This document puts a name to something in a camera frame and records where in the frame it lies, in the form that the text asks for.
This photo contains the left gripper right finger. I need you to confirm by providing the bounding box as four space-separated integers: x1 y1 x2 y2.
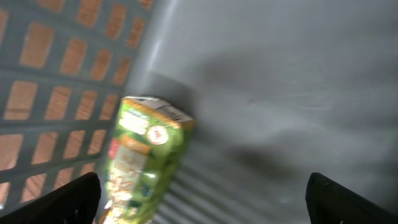
305 172 397 224

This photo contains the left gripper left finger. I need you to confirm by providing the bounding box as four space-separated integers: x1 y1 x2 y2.
1 172 101 224

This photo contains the green snack packet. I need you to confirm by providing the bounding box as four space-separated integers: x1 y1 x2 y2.
99 96 195 224

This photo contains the grey plastic mesh basket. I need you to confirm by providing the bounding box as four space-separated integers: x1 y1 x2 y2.
1 0 397 223

